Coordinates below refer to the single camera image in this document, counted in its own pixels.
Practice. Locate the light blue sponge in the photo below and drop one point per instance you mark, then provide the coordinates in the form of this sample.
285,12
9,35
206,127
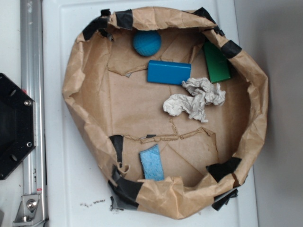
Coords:
151,163

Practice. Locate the aluminium extrusion rail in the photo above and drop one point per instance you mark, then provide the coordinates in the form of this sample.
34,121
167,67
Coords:
32,80

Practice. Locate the brown paper bin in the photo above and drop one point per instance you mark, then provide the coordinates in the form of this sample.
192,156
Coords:
119,113

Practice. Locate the blue rectangular block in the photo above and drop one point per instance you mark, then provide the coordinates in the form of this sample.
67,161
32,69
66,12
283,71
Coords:
165,72

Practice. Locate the green rectangular block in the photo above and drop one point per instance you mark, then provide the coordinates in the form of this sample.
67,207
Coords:
217,63

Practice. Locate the metal corner bracket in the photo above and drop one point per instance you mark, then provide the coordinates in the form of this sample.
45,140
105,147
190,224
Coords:
30,212

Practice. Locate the blue ball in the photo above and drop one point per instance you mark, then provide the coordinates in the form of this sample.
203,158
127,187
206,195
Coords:
147,43

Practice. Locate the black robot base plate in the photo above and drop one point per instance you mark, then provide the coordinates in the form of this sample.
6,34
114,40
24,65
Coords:
17,135

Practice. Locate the crumpled white paper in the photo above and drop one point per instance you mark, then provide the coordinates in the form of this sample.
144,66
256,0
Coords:
201,93

